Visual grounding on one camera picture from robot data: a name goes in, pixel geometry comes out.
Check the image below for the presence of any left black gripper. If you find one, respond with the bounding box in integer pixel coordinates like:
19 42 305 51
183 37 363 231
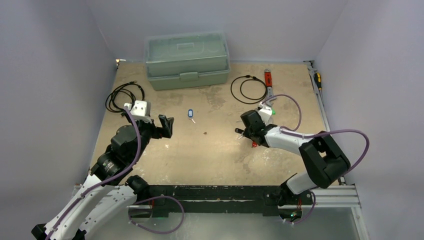
125 110 173 162

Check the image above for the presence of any metal keyring with keys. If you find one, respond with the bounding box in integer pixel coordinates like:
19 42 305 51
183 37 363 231
234 128 258 148

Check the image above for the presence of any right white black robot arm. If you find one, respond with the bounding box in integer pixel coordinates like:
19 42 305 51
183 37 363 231
240 110 351 206

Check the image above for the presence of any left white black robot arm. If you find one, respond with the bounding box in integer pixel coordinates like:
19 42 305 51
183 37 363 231
31 114 174 240

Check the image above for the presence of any key with blue tag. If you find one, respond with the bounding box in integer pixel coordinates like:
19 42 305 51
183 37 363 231
187 109 196 124

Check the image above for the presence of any green plastic toolbox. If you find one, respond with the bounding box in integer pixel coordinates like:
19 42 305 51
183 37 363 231
144 31 231 91

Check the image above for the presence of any yellow black screwdriver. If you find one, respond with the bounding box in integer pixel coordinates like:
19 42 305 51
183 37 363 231
313 72 322 91

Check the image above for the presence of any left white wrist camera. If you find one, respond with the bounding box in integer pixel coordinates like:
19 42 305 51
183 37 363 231
123 100 153 124

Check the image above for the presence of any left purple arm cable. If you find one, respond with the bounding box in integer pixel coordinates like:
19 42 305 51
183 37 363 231
44 107 143 240

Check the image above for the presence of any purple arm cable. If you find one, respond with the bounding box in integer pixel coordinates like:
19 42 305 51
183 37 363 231
261 94 371 186
44 107 143 240

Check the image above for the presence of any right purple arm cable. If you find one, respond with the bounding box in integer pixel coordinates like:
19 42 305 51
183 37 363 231
261 94 371 186

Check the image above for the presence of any coiled black cable left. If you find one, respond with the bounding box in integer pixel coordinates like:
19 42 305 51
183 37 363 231
105 82 146 114

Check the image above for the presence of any coiled thin black cable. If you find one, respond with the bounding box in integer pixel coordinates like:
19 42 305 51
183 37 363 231
230 75 269 105

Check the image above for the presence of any red handled adjustable wrench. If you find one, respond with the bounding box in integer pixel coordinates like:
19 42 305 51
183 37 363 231
264 68 275 108

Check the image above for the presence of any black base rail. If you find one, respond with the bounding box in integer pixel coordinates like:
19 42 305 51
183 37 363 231
135 185 302 218

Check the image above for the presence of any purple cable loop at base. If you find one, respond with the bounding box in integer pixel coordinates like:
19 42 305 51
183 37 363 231
127 195 185 235

